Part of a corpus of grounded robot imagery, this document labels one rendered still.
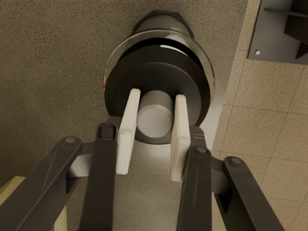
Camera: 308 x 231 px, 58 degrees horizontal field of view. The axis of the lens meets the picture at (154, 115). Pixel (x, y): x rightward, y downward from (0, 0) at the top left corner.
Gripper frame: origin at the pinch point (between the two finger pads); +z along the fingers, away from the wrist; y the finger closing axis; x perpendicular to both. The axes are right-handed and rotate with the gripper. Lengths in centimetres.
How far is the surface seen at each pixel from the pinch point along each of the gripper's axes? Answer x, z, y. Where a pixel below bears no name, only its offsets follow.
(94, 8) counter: 3.7, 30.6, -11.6
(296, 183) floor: -95, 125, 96
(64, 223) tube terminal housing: -44, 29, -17
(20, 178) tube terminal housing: -33, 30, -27
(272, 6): 4, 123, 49
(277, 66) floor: -24, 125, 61
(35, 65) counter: -7.4, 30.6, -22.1
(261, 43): -13, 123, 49
